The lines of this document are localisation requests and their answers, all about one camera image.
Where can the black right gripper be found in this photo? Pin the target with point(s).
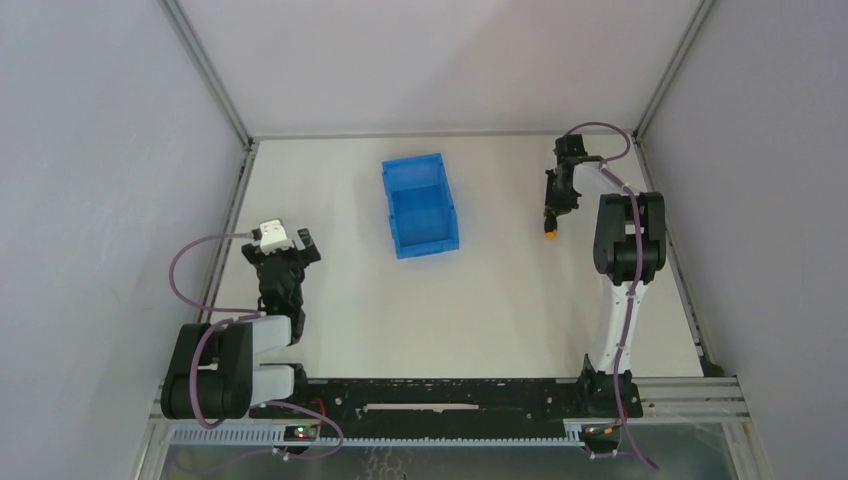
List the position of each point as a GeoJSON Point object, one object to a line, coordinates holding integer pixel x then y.
{"type": "Point", "coordinates": [561, 187]}

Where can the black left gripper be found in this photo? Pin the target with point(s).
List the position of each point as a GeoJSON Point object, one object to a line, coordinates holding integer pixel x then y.
{"type": "Point", "coordinates": [279, 257]}

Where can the orange black handled screwdriver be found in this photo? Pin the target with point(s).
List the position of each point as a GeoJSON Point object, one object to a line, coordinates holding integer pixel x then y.
{"type": "Point", "coordinates": [550, 224]}

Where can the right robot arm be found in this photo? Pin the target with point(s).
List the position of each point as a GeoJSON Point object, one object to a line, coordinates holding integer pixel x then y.
{"type": "Point", "coordinates": [628, 250]}

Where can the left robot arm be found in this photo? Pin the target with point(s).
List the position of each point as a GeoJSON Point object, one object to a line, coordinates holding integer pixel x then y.
{"type": "Point", "coordinates": [213, 374]}

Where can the blue plastic bin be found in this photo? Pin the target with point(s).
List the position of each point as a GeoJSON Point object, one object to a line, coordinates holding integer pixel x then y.
{"type": "Point", "coordinates": [422, 215]}

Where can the small electronics board with leds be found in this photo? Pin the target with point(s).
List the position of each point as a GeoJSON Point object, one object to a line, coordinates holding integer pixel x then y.
{"type": "Point", "coordinates": [302, 433]}

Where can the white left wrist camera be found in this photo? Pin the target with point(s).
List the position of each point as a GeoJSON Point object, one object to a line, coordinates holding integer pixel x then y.
{"type": "Point", "coordinates": [273, 237]}

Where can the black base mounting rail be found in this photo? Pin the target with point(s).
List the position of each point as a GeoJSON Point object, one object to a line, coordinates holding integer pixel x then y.
{"type": "Point", "coordinates": [451, 409]}

